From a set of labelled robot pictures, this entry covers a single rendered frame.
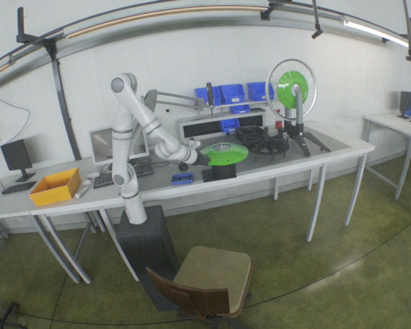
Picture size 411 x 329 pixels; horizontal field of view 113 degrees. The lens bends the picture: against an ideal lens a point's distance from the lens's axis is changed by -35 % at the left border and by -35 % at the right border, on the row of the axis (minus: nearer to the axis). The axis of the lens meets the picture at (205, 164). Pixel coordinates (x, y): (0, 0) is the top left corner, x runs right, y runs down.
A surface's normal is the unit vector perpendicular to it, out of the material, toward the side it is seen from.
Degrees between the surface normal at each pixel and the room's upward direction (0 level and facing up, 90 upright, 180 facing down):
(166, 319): 0
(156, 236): 90
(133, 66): 90
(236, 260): 0
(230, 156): 22
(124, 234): 0
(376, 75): 90
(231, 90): 90
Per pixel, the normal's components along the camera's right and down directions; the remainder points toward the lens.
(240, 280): -0.11, -0.90
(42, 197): 0.30, 0.43
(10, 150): -0.07, 0.43
